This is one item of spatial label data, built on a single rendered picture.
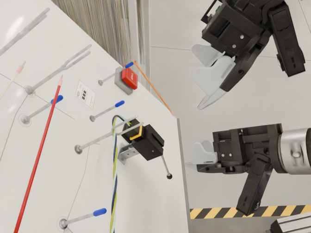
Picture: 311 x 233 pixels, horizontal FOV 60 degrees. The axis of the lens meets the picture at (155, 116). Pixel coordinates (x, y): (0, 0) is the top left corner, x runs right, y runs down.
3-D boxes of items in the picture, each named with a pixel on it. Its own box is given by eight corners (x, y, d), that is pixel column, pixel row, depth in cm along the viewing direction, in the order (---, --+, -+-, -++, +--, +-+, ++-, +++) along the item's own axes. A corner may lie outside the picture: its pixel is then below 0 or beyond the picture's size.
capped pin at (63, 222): (58, 219, 39) (101, 205, 36) (66, 217, 41) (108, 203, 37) (59, 230, 39) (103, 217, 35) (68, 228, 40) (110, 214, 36)
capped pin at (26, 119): (24, 113, 42) (61, 89, 38) (31, 121, 42) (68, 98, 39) (18, 118, 41) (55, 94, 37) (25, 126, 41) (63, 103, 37)
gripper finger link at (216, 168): (204, 160, 57) (243, 158, 51) (206, 168, 57) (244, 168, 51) (192, 164, 54) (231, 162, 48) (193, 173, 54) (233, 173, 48)
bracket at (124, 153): (124, 165, 58) (142, 157, 55) (116, 158, 56) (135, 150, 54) (127, 149, 61) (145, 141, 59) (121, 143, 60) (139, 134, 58)
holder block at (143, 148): (147, 161, 56) (163, 155, 55) (130, 144, 54) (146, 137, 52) (149, 146, 60) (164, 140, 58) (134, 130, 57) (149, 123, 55)
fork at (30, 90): (26, 83, 44) (86, 39, 38) (36, 89, 46) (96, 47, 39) (23, 92, 43) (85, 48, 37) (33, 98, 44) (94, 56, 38)
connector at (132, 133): (139, 145, 54) (147, 142, 54) (124, 131, 52) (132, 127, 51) (140, 134, 57) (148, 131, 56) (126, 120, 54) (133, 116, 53)
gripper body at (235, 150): (227, 129, 57) (286, 122, 49) (233, 169, 57) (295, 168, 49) (208, 132, 52) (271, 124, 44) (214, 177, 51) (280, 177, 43)
